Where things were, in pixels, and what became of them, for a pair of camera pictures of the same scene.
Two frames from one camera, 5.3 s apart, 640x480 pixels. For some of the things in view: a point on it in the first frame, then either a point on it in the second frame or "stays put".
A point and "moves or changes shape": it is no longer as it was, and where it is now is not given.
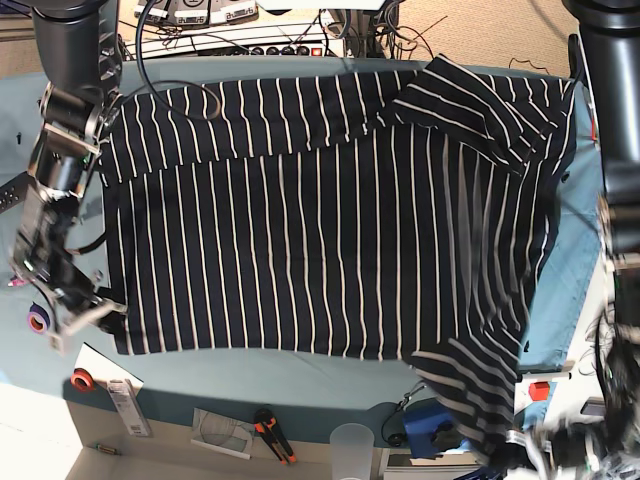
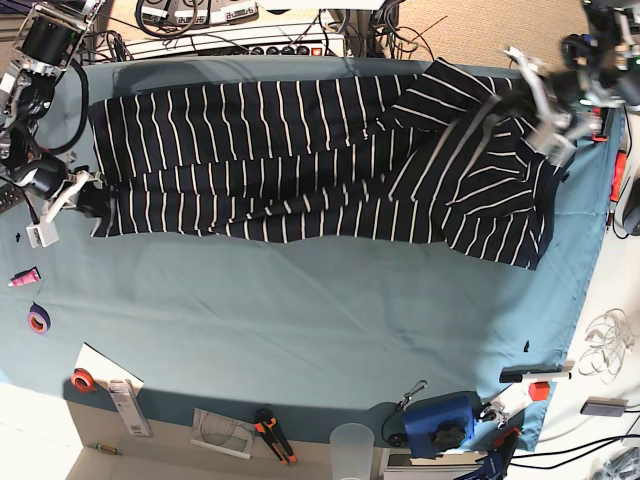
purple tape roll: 38,319 stays put
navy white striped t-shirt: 375,215 moves or changes shape
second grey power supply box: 188,13 stays put
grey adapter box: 594,406 stays put
